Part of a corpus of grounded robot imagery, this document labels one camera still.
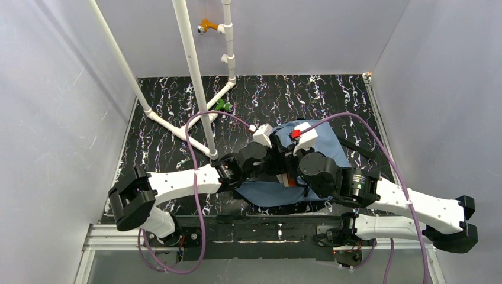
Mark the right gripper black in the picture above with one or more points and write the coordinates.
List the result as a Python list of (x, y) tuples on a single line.
[(320, 172)]

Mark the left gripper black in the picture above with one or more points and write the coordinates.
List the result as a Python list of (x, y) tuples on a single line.
[(272, 165)]

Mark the blue backpack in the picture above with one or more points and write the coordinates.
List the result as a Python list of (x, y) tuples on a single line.
[(272, 194)]

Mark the orange green treehouse book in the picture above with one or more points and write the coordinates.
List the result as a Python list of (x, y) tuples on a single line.
[(287, 180)]

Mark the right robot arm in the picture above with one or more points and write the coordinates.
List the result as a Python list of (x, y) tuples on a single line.
[(440, 222)]

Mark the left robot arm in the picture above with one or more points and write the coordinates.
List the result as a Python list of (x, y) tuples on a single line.
[(135, 204)]

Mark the green white pipe fitting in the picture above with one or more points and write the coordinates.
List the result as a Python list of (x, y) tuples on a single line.
[(223, 106)]

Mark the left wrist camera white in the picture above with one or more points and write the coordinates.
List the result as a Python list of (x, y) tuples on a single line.
[(261, 135)]

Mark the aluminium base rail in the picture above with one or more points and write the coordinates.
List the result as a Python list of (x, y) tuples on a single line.
[(247, 237)]

